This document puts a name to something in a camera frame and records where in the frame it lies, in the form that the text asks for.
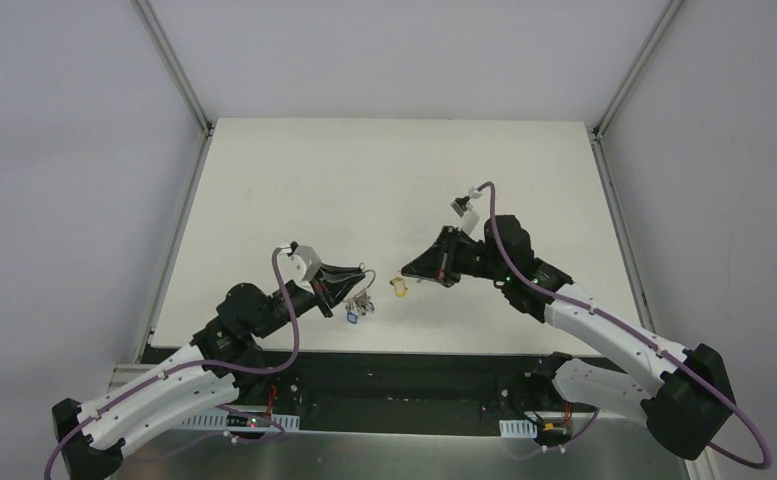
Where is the silver keyring with keys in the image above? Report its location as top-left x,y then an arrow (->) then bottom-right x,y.
344,269 -> 376,325

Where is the key with yellow tag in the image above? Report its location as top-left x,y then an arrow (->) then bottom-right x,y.
389,276 -> 409,298

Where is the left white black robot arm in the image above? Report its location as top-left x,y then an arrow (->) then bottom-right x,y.
44,265 -> 369,479

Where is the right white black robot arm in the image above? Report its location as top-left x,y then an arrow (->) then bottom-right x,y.
401,215 -> 734,460

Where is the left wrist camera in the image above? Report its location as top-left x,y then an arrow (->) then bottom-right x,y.
282,242 -> 322,293

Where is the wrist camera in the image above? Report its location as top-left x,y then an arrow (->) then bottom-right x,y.
450,194 -> 480,235
282,242 -> 322,293

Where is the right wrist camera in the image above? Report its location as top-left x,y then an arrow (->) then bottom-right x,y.
450,194 -> 480,235

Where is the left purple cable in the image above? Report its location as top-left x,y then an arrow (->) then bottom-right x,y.
44,247 -> 302,480

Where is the purple cable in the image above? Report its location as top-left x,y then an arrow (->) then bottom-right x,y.
470,181 -> 774,470
44,247 -> 302,480

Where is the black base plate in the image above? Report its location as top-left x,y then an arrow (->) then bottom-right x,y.
236,352 -> 570,436

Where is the left white cable duct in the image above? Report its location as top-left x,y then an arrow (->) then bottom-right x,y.
176,409 -> 300,432

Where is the white cable duct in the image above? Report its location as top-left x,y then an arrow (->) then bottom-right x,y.
176,409 -> 300,432
498,419 -> 538,439

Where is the right white cable duct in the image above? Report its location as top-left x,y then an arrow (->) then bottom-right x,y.
498,419 -> 538,439

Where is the left aluminium frame post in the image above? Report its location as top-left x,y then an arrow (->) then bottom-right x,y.
131,0 -> 214,138

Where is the aluminium frame post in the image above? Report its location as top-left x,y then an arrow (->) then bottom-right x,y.
592,0 -> 687,141
131,0 -> 214,138

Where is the right aluminium frame post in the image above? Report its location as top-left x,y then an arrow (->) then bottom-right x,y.
592,0 -> 687,141

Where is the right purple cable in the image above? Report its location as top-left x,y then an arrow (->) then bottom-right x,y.
470,181 -> 774,470

